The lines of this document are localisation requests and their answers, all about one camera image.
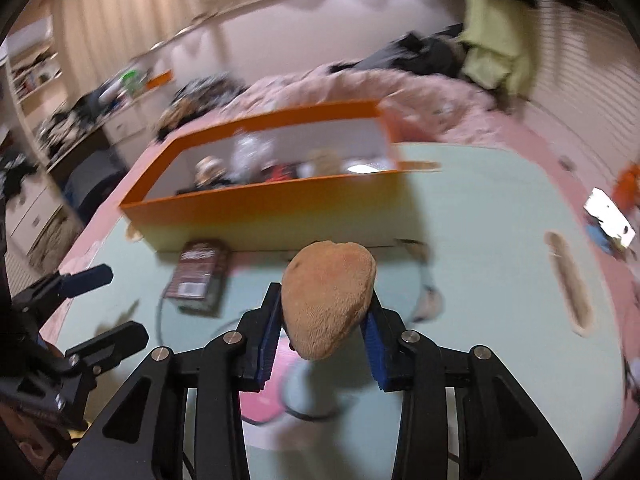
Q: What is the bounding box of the dark brown snack packet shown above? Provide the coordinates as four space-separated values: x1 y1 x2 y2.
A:
164 239 232 317

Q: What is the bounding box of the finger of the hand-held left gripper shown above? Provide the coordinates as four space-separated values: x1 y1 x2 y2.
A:
12 263 115 311
65 321 150 376

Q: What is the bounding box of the black box under desk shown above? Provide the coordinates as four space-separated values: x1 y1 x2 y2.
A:
62 147 126 211

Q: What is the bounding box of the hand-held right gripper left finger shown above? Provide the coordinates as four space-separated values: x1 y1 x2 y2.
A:
57 281 283 480

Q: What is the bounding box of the white desk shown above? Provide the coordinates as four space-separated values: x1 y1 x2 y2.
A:
0 85 151 261

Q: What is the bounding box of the brown plush on bed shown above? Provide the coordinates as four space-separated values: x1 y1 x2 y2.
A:
155 105 201 141

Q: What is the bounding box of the blue phone stand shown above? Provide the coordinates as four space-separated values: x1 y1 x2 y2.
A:
585 222 616 256

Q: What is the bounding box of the white bookshelf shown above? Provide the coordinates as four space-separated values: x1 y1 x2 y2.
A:
0 15 66 111

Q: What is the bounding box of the beige curtain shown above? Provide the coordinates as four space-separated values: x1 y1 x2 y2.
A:
50 0 426 61

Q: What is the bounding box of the orange and white box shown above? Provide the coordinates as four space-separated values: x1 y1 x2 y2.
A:
145 70 175 92

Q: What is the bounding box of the black cable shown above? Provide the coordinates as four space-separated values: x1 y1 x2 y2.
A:
156 292 251 346

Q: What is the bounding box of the smartphone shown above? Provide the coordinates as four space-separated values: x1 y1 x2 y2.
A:
584 187 636 251

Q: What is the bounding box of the black and white patterned cloth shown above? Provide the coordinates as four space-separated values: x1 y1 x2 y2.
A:
172 75 246 106

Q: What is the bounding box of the person's left forearm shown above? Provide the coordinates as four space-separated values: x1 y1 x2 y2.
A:
0 400 76 480

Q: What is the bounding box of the clear plastic wrap ball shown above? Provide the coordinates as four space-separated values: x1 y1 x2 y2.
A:
231 132 276 183

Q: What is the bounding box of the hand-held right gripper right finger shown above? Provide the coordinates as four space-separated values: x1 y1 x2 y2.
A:
360 292 583 480

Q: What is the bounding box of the pile of dark clothes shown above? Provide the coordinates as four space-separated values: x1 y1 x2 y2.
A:
327 22 473 78

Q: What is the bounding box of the orange bottle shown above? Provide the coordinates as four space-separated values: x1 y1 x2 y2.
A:
614 162 640 203

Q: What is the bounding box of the brown plush toy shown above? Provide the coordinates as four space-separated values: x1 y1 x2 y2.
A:
281 241 378 361

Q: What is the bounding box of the cartoon printed lap table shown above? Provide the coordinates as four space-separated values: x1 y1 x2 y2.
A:
40 60 640 461

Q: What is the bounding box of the orange cardboard box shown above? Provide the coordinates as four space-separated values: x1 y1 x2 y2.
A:
119 100 441 253

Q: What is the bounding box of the black and red packet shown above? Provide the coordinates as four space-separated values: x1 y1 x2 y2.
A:
262 161 301 183

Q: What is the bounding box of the light green hanging garment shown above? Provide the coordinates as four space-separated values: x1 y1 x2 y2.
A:
457 0 536 103

